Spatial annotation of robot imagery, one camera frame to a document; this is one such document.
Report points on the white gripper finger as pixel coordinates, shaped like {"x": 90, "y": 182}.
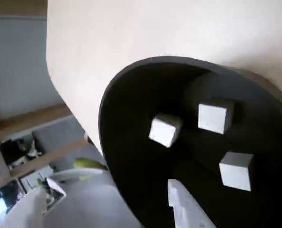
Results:
{"x": 188, "y": 213}

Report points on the white block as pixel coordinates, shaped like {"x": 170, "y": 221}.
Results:
{"x": 164, "y": 133}
{"x": 212, "y": 117}
{"x": 234, "y": 173}

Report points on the wooden shelf frame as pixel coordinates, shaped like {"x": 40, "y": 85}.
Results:
{"x": 31, "y": 117}

